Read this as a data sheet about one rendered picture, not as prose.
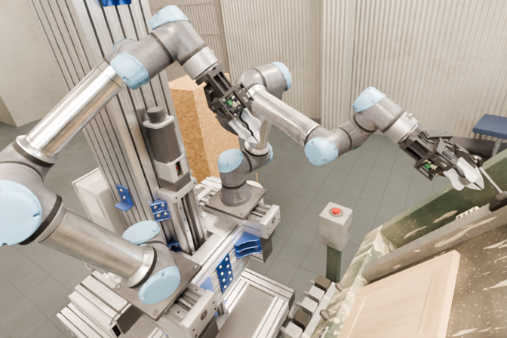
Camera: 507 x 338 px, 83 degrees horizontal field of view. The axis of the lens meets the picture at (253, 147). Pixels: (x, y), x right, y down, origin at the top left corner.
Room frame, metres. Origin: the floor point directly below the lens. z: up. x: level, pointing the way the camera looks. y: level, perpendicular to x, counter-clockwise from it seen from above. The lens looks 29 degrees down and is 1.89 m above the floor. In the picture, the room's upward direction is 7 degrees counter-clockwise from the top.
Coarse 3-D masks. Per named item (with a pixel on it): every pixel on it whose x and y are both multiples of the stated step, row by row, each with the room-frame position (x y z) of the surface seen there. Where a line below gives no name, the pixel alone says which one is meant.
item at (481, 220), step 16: (480, 208) 0.57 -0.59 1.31; (448, 224) 0.60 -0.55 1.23; (464, 224) 0.55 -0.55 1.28; (480, 224) 0.53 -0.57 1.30; (496, 224) 0.51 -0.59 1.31; (416, 240) 0.65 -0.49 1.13; (432, 240) 0.59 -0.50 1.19; (448, 240) 0.57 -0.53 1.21; (464, 240) 0.54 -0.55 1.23; (384, 256) 0.70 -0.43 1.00; (400, 256) 0.64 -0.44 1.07; (416, 256) 0.61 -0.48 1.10; (368, 272) 0.70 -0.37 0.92; (384, 272) 0.66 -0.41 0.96
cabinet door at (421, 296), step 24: (432, 264) 0.52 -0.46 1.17; (456, 264) 0.48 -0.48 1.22; (384, 288) 0.57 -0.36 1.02; (408, 288) 0.50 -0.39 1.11; (432, 288) 0.44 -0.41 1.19; (360, 312) 0.54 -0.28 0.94; (384, 312) 0.47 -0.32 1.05; (408, 312) 0.42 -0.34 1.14; (432, 312) 0.37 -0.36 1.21; (360, 336) 0.45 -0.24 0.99; (384, 336) 0.40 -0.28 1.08; (408, 336) 0.35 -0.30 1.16; (432, 336) 0.32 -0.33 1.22
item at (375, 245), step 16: (368, 240) 0.90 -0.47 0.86; (384, 240) 0.87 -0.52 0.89; (368, 256) 0.79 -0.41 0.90; (352, 272) 0.75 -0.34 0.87; (352, 288) 0.65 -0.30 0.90; (336, 304) 0.62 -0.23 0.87; (352, 304) 0.60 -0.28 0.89; (320, 320) 0.61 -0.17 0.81; (336, 320) 0.55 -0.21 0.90; (336, 336) 0.51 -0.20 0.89
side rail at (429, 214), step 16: (496, 160) 0.71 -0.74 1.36; (496, 176) 0.70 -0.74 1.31; (448, 192) 0.77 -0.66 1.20; (464, 192) 0.74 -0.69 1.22; (480, 192) 0.71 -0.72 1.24; (496, 192) 0.69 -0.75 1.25; (416, 208) 0.83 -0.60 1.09; (432, 208) 0.79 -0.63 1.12; (448, 208) 0.76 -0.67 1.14; (464, 208) 0.73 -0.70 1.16; (384, 224) 0.93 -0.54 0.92; (400, 224) 0.85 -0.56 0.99; (416, 224) 0.81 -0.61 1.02; (432, 224) 0.78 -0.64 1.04; (400, 240) 0.84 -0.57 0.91
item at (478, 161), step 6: (474, 156) 0.62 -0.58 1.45; (480, 162) 0.60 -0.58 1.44; (480, 168) 0.60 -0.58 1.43; (486, 174) 0.58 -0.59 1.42; (492, 180) 0.57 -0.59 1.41; (498, 186) 0.55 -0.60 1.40; (498, 192) 0.54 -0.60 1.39; (504, 192) 0.53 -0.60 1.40; (498, 198) 0.53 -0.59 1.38; (504, 198) 0.52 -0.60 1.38
